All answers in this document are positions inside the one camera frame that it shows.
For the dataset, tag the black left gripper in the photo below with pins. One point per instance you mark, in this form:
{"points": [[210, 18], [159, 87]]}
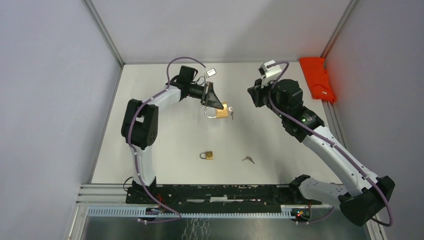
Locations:
{"points": [[210, 99]]}

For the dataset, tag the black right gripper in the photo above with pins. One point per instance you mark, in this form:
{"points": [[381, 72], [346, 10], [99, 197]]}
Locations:
{"points": [[256, 91]]}

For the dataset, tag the large brass padlock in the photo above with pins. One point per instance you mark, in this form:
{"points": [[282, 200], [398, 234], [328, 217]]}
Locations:
{"points": [[219, 113]]}

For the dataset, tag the silver key bunch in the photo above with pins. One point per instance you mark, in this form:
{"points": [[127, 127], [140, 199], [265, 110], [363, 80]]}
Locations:
{"points": [[231, 112]]}

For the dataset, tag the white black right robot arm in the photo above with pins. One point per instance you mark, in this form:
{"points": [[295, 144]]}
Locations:
{"points": [[362, 194]]}

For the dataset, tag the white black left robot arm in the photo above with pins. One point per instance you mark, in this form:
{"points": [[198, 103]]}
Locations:
{"points": [[141, 118]]}

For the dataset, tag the small brass padlock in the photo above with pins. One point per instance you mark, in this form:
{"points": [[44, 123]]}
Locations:
{"points": [[207, 155]]}

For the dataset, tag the orange folded cloth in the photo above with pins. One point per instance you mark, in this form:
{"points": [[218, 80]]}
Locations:
{"points": [[317, 79]]}

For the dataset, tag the small keys on table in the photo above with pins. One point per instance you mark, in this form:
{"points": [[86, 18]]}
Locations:
{"points": [[248, 158]]}

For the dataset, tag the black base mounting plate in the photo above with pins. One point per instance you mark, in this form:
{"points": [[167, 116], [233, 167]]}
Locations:
{"points": [[217, 199]]}

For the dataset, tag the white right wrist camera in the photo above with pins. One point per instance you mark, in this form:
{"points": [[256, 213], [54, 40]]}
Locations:
{"points": [[269, 71]]}

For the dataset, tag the left aluminium corner post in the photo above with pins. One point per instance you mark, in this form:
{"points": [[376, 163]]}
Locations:
{"points": [[104, 31]]}

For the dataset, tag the aluminium corner frame post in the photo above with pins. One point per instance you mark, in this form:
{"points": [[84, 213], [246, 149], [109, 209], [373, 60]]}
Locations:
{"points": [[349, 10]]}

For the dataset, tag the aluminium front frame rail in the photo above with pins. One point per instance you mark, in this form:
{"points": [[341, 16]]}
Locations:
{"points": [[109, 200]]}

